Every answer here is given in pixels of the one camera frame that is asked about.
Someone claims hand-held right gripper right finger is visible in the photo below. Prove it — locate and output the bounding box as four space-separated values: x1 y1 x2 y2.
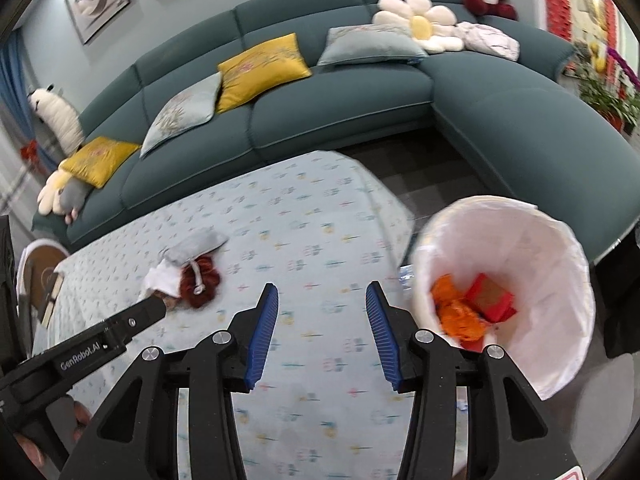
366 281 581 480

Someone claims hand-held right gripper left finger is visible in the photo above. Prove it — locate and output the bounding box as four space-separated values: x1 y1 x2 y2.
60 282 279 480

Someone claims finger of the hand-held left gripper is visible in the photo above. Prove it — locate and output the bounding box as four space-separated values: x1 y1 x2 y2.
102 296 169 348

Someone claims dark red scrunchie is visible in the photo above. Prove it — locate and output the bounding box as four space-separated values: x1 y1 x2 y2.
180 255 222 309

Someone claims red packet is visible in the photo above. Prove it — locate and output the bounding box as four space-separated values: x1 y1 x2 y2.
462 274 518 323

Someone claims bin with white liner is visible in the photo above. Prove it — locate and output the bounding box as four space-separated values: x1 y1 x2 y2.
411 195 597 402

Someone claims person's left hand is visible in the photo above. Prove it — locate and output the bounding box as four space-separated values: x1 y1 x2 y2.
70 399 96 443

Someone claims blue and white printed box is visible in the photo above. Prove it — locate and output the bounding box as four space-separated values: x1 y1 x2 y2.
397 262 420 291

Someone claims grey fabric pouch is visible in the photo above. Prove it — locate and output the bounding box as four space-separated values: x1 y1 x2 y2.
162 227 228 267

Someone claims floral light blue tablecloth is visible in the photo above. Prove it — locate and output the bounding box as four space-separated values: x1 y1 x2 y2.
30 149 468 480

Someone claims grey plush toy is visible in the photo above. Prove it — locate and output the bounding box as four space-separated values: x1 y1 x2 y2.
55 180 91 225

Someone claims cream flower plush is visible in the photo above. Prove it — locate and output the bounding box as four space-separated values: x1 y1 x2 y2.
37 170 73 217

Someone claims yellow embroidered cushion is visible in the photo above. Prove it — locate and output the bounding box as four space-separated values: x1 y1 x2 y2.
59 136 142 190
216 33 312 114

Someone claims light blue embroidered cushion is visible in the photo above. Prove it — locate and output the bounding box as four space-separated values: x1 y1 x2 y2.
140 72 222 159
316 24 430 67

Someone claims long white plush toy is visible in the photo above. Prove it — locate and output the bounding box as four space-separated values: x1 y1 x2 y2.
26 85 86 156

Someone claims teal sectional sofa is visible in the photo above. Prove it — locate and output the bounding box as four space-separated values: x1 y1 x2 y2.
30 0 640 266

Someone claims blue curtain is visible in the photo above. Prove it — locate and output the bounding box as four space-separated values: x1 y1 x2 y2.
0 27 58 176

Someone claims white flower cushion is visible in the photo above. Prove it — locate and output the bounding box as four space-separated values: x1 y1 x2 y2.
371 0 466 54

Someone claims white folded quilt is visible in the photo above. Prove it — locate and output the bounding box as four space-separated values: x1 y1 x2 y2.
455 21 521 62

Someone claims green potted plant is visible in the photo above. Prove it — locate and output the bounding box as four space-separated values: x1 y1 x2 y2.
577 72 640 131

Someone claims purple orchid plant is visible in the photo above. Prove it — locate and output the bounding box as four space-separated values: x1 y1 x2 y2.
605 45 640 86

